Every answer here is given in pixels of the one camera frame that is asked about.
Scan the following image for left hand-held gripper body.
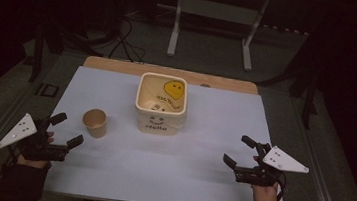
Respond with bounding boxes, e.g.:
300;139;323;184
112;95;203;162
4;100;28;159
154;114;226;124
0;110;73;165

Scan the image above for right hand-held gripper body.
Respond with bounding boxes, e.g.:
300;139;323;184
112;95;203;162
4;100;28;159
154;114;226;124
232;139;312;192

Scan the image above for person's left hand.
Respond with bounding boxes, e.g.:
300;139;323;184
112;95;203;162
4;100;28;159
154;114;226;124
16;127;57;171

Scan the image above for person's right hand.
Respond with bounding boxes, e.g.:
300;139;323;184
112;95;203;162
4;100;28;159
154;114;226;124
247;155;285;201

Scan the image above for brown paper cup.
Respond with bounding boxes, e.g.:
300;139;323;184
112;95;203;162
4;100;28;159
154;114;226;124
80;107;110;140

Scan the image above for dark floor box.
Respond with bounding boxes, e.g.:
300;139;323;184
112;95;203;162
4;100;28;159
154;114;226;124
33;81;61;99

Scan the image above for white table mat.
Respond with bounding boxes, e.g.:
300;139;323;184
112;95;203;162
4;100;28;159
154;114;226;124
41;62;301;201

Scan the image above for black tripod stand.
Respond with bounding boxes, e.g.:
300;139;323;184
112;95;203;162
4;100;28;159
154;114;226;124
17;13;108;90
253;2;330;131

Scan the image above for wooden table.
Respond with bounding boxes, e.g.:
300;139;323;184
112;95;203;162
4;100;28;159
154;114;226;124
81;54;262;96

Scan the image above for cream square bin smiley print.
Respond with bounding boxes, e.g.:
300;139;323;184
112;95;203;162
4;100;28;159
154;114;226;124
131;70;192;138

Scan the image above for black equipment rack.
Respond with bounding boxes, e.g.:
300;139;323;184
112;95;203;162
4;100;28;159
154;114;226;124
104;0;127;39

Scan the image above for white metal stand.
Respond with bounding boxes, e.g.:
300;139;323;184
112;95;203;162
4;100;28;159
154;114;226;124
164;0;272;74

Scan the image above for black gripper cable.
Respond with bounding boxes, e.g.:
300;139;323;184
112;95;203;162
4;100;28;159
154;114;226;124
273;171;289;201

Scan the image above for black floor cables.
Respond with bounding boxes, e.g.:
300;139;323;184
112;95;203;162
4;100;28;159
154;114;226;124
107;15;150;65

